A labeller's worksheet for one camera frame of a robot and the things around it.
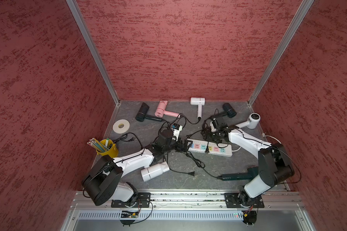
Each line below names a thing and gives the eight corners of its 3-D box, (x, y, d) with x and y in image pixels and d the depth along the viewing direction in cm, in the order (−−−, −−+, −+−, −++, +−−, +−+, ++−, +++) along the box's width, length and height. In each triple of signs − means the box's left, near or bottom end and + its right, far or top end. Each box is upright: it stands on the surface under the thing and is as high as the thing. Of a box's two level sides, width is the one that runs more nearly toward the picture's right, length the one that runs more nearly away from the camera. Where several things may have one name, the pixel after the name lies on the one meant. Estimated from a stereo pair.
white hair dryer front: (144, 182, 81) (142, 180, 77) (141, 172, 85) (139, 169, 80) (169, 171, 85) (169, 168, 81) (166, 162, 89) (165, 158, 84)
